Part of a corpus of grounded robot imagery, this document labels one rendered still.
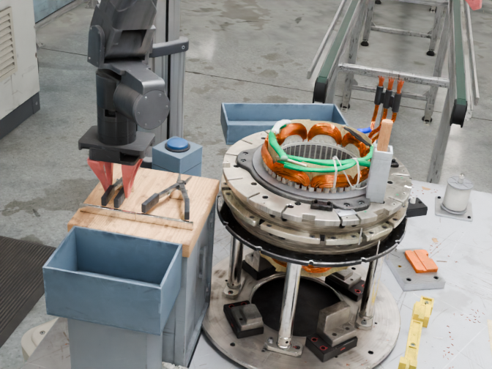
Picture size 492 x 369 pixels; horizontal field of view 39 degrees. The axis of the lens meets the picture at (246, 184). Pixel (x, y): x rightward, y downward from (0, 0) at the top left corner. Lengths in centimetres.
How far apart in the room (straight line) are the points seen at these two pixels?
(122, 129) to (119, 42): 13
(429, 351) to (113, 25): 81
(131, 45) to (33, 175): 242
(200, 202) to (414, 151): 278
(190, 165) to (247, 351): 37
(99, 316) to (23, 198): 222
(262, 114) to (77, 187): 187
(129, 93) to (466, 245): 95
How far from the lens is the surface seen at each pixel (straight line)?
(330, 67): 262
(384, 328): 135
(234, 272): 134
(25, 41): 379
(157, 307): 98
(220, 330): 129
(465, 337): 142
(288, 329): 123
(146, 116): 97
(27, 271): 276
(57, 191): 325
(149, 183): 118
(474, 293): 153
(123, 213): 109
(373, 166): 110
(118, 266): 109
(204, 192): 116
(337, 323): 127
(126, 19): 97
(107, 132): 105
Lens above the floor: 166
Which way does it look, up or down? 30 degrees down
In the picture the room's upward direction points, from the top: 5 degrees clockwise
